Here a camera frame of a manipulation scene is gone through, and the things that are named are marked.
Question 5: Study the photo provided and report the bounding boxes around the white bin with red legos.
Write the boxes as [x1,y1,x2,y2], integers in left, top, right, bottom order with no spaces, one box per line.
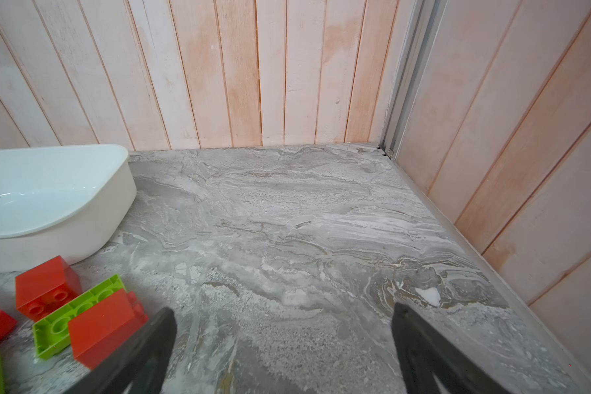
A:
[0,144,137,273]

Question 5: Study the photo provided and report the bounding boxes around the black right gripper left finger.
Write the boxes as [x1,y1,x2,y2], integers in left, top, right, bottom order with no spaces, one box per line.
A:
[66,307,177,393]

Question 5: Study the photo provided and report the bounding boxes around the red lego lying sideways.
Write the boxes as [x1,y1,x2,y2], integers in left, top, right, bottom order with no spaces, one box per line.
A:
[68,289,149,370]

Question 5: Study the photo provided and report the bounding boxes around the red lego near bin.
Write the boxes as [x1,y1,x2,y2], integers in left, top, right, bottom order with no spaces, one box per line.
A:
[15,256,82,322]

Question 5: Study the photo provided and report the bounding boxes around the green lego beside red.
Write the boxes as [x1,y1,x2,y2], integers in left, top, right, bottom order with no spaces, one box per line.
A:
[32,275,126,361]

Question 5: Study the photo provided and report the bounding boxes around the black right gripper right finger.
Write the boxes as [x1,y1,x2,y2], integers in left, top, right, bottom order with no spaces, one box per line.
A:
[391,303,507,393]

